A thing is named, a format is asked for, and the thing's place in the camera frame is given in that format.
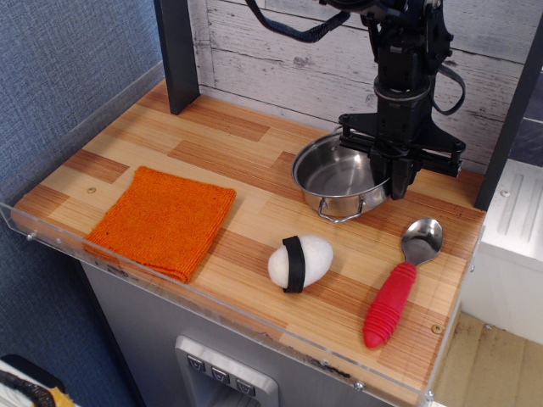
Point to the orange knitted cloth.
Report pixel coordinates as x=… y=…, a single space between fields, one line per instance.
x=164 y=222

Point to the white sushi toy black band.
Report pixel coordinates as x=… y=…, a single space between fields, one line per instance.
x=300 y=262

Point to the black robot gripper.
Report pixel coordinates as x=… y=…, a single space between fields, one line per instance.
x=400 y=139

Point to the clear acrylic table guard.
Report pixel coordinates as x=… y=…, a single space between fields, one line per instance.
x=92 y=138

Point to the black vertical post right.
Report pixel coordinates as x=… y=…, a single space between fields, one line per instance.
x=519 y=104

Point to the stainless steel pot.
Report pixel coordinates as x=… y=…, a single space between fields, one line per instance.
x=336 y=181

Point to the yellow object bottom left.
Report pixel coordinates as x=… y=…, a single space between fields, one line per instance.
x=61 y=399

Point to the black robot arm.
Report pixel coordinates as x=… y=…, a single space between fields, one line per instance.
x=410 y=43

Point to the white toy sink unit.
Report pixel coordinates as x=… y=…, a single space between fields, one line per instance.
x=504 y=285

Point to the grey toy fridge cabinet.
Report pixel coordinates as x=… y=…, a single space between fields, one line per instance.
x=181 y=354

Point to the black vertical post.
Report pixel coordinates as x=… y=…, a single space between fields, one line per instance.
x=176 y=44
x=519 y=104

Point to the black vertical post left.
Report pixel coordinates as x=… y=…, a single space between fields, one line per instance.
x=176 y=44

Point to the red handled metal spoon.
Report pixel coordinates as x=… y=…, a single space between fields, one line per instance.
x=421 y=243

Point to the black braided cable corner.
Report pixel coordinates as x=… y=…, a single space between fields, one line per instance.
x=38 y=395

